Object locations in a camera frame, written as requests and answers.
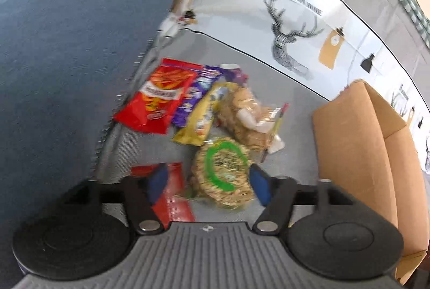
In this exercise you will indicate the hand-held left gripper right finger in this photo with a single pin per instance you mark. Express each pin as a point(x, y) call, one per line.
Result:
point(260, 183)

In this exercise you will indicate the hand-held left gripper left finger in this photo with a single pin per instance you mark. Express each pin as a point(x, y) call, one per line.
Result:
point(158, 183)

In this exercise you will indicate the purple swirl-print candy packet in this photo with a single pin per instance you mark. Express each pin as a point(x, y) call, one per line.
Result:
point(188, 97)

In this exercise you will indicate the brown cardboard box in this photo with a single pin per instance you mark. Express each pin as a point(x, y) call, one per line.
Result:
point(349, 148)

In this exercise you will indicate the purple and white snack packet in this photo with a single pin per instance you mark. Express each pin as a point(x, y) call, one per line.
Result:
point(235, 74)

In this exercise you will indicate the small red snack packet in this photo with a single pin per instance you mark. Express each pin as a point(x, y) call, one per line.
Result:
point(174, 201)

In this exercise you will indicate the clear bag of rice crackers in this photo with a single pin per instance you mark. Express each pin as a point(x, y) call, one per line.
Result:
point(245, 114)

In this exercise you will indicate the yellow snack packet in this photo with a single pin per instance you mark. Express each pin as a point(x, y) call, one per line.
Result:
point(201, 114)

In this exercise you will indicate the large red chip bag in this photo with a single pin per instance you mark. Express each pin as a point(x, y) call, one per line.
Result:
point(158, 97)

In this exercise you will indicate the blue sofa cushion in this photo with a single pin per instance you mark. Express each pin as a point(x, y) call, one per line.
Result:
point(77, 50)

